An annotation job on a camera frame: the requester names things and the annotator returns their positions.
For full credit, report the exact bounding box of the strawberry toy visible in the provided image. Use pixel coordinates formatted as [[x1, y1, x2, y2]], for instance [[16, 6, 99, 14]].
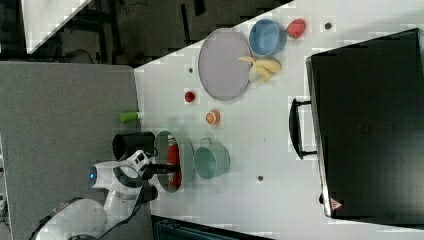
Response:
[[185, 91, 196, 103]]

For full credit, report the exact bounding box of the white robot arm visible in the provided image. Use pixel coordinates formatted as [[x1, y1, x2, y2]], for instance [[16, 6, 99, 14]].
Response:
[[29, 150, 180, 240]]

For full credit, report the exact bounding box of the red fruit toy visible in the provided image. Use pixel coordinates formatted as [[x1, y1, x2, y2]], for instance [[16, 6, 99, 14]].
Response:
[[286, 19, 306, 39]]

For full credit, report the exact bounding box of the black cylinder cup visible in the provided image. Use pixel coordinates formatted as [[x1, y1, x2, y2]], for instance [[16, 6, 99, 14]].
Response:
[[138, 185, 158, 204]]

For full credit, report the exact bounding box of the blue bowl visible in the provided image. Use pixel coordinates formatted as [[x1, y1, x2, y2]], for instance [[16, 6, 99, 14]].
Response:
[[248, 19, 287, 57]]

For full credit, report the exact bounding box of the red ketchup bottle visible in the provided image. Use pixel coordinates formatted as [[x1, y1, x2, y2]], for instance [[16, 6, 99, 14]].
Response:
[[167, 135, 182, 188]]

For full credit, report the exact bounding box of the toaster oven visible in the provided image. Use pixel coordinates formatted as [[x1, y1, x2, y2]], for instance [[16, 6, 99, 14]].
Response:
[[305, 28, 424, 229]]

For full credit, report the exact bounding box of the orange slice toy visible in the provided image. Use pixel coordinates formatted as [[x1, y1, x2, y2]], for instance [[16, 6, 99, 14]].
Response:
[[205, 109, 220, 125]]

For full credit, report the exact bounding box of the grey round plate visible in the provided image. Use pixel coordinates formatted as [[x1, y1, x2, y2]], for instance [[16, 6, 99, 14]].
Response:
[[198, 28, 250, 101]]

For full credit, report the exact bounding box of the blue metal frame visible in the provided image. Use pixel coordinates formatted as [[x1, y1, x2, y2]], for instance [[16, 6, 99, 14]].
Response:
[[151, 215, 272, 240]]

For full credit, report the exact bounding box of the green mug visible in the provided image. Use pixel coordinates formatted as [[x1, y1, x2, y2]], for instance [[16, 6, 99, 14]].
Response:
[[193, 138, 230, 180]]

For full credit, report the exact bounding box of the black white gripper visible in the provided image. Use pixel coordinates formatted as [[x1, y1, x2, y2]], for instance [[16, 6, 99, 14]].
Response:
[[131, 150, 179, 180]]

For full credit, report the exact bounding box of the peeled banana toy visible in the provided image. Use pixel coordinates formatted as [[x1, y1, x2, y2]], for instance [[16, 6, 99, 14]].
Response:
[[239, 56, 282, 82]]

